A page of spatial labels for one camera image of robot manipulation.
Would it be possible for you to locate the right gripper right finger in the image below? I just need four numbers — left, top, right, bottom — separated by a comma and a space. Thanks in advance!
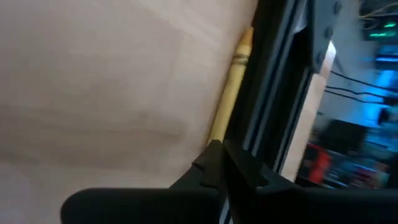
223, 139, 398, 224

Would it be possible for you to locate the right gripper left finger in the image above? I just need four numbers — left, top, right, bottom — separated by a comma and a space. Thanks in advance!
60, 139, 224, 224

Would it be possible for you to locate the yellow crayon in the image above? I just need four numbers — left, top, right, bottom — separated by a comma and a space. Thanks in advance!
207, 27, 254, 144

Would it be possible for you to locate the black computer tower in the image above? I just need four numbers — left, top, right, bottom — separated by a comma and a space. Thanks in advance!
360, 18, 398, 125

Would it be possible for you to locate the black aluminium table frame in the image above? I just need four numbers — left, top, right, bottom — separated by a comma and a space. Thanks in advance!
225, 0, 343, 175

